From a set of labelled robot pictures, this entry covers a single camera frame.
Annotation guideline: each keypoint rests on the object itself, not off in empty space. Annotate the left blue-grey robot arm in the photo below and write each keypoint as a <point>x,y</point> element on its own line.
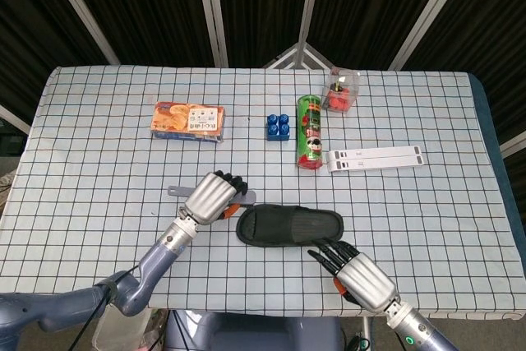
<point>164,244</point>

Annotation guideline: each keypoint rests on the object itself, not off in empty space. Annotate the green crisps can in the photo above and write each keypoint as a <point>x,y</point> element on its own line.
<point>311,133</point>

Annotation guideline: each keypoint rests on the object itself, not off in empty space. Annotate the orange biscuit box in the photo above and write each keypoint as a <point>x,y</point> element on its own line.
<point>185,121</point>

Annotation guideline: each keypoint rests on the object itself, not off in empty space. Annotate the clear plastic container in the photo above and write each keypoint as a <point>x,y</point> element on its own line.
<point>123,332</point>

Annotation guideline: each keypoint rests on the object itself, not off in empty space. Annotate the checked tablecloth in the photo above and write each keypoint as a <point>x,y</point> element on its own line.
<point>102,182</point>

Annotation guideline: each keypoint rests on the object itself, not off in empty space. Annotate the grey tool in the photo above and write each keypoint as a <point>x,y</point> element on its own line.
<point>178,190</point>

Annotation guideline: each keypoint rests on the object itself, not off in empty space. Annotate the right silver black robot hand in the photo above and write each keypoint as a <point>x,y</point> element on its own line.
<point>365,281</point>

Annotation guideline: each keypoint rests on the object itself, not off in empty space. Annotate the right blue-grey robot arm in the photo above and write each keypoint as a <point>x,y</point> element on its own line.
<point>415,326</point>

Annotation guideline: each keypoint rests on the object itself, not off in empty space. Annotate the black folding screen white frame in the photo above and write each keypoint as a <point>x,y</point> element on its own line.
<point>144,6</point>

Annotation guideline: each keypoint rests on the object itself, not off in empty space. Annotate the blue table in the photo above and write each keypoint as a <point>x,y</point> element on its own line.
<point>497,137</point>

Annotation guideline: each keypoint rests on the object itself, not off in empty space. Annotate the blue building block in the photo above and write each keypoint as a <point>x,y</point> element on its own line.
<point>278,131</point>

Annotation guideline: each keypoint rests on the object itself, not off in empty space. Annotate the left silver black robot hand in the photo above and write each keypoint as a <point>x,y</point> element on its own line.
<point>209,199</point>

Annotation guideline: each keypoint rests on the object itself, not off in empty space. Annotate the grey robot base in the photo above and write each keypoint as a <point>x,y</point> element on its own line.
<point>246,332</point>

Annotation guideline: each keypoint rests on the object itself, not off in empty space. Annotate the black slipper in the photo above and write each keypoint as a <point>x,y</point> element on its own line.
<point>279,223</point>

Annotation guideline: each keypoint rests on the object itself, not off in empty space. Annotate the clear box with red pieces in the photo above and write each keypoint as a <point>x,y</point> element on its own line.
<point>339,96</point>

